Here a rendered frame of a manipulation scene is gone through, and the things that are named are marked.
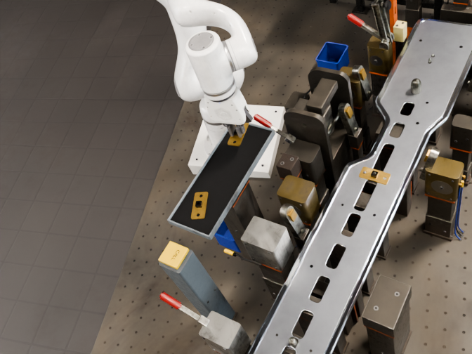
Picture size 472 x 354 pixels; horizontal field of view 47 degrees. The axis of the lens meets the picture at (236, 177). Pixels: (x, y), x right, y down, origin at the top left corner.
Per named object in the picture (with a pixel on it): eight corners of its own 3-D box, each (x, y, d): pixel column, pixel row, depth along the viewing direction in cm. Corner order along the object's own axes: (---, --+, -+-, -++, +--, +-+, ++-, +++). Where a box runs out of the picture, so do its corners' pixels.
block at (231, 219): (263, 267, 183) (227, 195, 148) (242, 259, 187) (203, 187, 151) (276, 242, 187) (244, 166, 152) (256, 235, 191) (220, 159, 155)
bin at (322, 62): (340, 80, 222) (337, 64, 215) (317, 75, 227) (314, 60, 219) (350, 61, 226) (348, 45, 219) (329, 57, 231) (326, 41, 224)
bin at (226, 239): (241, 254, 188) (234, 241, 181) (217, 244, 193) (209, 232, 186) (256, 227, 192) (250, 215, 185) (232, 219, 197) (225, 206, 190)
